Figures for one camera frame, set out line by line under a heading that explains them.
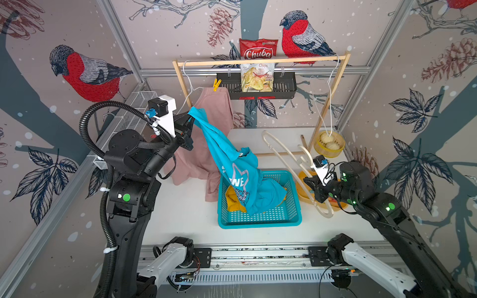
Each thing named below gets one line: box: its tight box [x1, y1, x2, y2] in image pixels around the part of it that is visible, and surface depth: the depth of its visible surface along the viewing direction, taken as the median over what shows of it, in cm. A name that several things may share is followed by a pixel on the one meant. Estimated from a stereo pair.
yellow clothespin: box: [213, 78, 222, 92], surface depth 79 cm
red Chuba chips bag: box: [239, 38, 279, 93], surface depth 87 cm
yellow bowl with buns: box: [313, 130, 346, 159], surface depth 109 cm
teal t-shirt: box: [188, 106, 287, 216], surface depth 71 cm
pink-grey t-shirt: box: [163, 86, 235, 203], surface depth 83 cm
